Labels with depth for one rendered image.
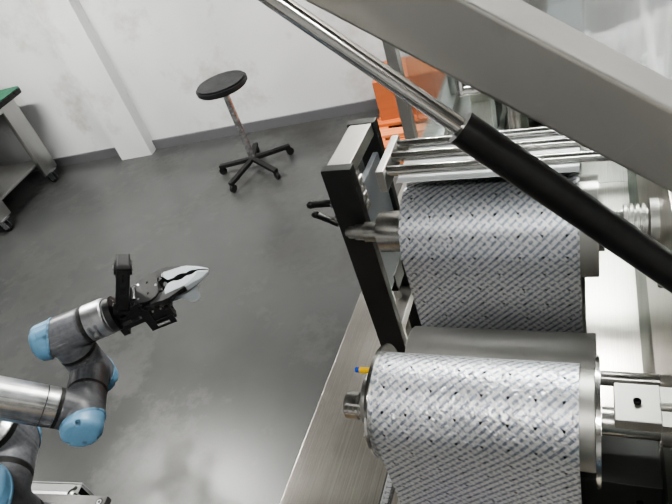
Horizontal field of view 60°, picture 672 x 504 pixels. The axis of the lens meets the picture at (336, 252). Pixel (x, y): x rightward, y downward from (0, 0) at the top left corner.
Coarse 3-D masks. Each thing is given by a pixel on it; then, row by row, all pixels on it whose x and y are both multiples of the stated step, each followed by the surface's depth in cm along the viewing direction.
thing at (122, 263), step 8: (120, 256) 109; (128, 256) 109; (120, 264) 107; (128, 264) 108; (120, 272) 107; (128, 272) 108; (120, 280) 108; (128, 280) 109; (120, 288) 109; (128, 288) 110; (120, 296) 111; (128, 296) 111; (120, 304) 112; (128, 304) 113
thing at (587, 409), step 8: (584, 368) 68; (584, 376) 65; (592, 376) 65; (584, 384) 64; (592, 384) 64; (584, 392) 64; (592, 392) 63; (584, 400) 63; (592, 400) 63; (584, 408) 63; (592, 408) 62; (584, 416) 62; (592, 416) 62; (584, 424) 62; (592, 424) 62; (584, 432) 62; (592, 432) 62; (584, 440) 62; (592, 440) 62; (584, 448) 62; (592, 448) 62; (584, 456) 63; (592, 456) 62; (584, 464) 63; (592, 464) 63; (592, 472) 65
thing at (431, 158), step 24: (408, 144) 86; (432, 144) 85; (528, 144) 77; (552, 144) 76; (576, 144) 75; (384, 168) 82; (408, 168) 81; (432, 168) 80; (456, 168) 78; (480, 168) 77; (576, 168) 73
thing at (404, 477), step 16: (384, 464) 76; (400, 464) 75; (400, 480) 77; (416, 480) 76; (432, 480) 75; (448, 480) 74; (464, 480) 72; (480, 480) 71; (496, 480) 70; (512, 480) 69; (400, 496) 80; (416, 496) 79; (432, 496) 78; (448, 496) 76; (464, 496) 75; (480, 496) 74; (496, 496) 73; (512, 496) 71; (528, 496) 70; (544, 496) 69; (560, 496) 68; (576, 496) 67
